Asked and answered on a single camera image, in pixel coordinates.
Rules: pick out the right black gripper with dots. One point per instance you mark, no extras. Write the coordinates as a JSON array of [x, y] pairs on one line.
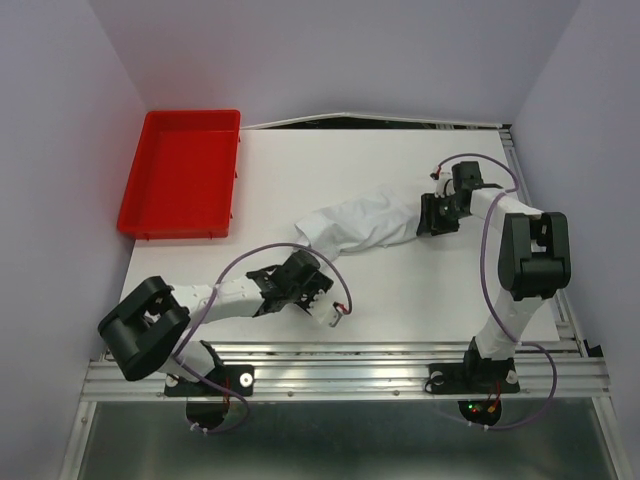
[[435, 225]]

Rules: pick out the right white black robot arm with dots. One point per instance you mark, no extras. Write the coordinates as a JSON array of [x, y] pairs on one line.
[[533, 264]]

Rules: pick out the aluminium front rail frame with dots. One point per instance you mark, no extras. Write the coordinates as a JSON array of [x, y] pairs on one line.
[[397, 371]]

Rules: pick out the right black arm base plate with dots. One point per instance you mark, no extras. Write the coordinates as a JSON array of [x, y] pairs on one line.
[[487, 377]]

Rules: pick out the white fabric skirt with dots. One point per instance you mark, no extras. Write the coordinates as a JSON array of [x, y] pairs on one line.
[[385, 216]]

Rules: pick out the red plastic tray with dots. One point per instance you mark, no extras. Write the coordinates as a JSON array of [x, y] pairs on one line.
[[182, 177]]

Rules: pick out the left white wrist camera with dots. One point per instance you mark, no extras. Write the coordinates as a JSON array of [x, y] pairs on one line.
[[329, 314]]

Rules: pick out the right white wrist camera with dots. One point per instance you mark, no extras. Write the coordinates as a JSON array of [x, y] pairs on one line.
[[444, 183]]

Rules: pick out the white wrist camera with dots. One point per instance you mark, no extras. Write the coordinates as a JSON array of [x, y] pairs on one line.
[[329, 314], [444, 183]]

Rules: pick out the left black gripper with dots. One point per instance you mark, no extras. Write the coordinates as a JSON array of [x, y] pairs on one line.
[[319, 282]]

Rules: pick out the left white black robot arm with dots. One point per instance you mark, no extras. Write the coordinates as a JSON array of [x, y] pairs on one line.
[[147, 332]]

